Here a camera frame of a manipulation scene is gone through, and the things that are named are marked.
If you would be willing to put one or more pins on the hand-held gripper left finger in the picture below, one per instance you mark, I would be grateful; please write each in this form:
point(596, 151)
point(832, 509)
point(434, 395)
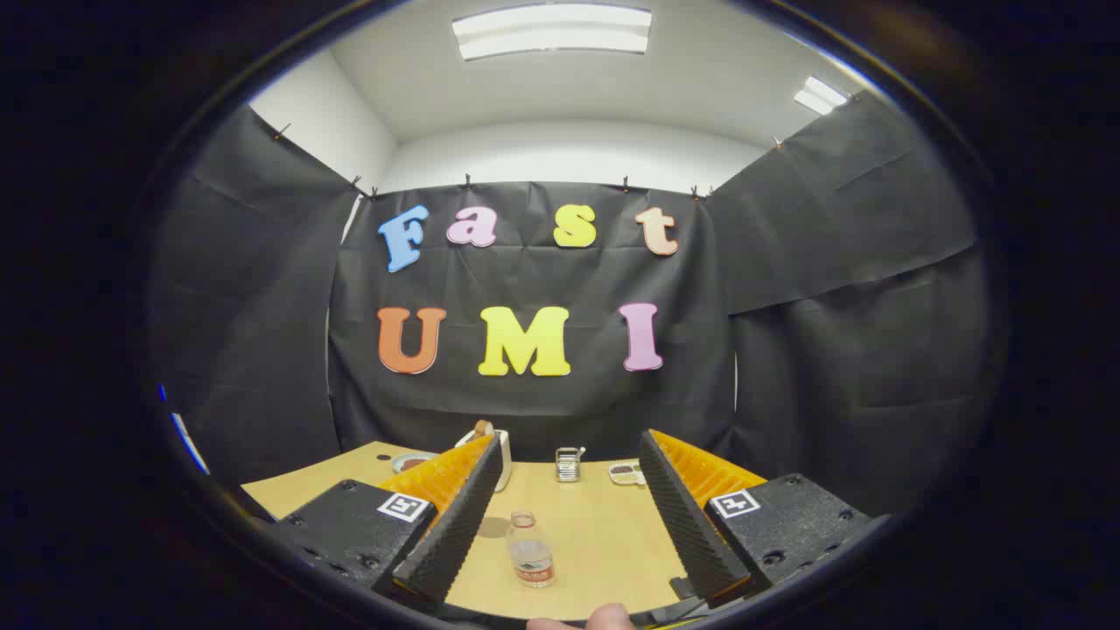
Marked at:
point(455, 525)

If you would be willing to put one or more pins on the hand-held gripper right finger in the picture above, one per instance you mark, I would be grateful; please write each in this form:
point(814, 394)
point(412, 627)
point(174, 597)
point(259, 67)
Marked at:
point(687, 525)

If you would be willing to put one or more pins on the clear plastic juice bottle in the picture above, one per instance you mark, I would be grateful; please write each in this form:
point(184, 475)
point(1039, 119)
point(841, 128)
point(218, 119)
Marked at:
point(531, 556)

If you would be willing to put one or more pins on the green plate with brown food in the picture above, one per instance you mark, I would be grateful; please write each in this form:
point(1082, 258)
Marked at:
point(409, 461)

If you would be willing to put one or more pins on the small dish with dark contents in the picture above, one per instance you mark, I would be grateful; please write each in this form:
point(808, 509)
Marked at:
point(624, 473)

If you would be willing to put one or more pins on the white toaster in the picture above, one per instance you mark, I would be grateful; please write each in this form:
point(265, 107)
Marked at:
point(505, 459)

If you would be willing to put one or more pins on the wooden table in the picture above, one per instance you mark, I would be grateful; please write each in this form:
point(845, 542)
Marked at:
point(595, 542)

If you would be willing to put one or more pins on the toast slice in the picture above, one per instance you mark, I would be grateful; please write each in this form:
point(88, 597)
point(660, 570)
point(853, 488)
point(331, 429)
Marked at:
point(482, 428)

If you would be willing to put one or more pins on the small metal rack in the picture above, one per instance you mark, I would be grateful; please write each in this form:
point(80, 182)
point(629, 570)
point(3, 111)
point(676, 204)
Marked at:
point(569, 465)

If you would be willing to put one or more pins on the small ceiling light panel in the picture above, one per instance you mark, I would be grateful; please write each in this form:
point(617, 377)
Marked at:
point(821, 94)

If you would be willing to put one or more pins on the large ceiling light panel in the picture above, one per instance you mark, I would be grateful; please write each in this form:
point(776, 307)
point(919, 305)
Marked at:
point(551, 31)

